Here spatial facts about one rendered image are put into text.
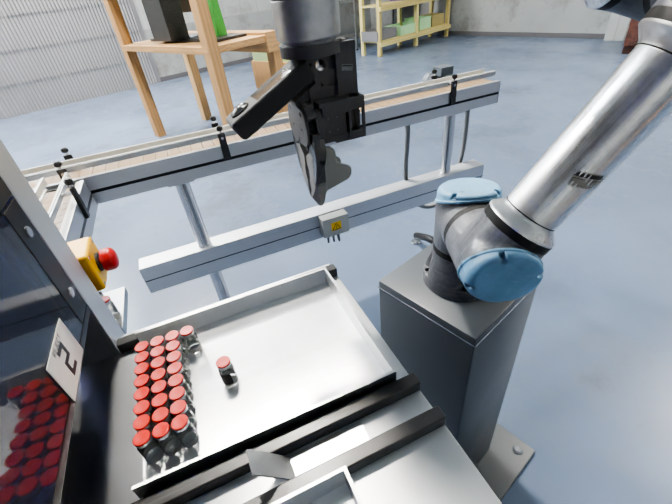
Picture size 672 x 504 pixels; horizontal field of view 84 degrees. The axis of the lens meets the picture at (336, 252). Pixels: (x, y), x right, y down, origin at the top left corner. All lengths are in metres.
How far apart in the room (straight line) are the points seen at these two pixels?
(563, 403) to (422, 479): 1.25
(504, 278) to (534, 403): 1.10
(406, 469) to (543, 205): 0.39
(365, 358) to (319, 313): 0.13
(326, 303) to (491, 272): 0.28
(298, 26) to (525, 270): 0.45
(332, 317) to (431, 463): 0.27
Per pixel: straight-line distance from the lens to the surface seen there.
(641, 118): 0.61
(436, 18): 9.92
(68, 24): 8.51
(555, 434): 1.64
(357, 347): 0.61
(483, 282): 0.62
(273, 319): 0.68
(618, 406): 1.80
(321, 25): 0.47
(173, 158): 1.36
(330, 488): 0.50
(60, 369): 0.54
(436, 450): 0.53
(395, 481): 0.51
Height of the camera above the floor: 1.35
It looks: 36 degrees down
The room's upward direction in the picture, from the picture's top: 7 degrees counter-clockwise
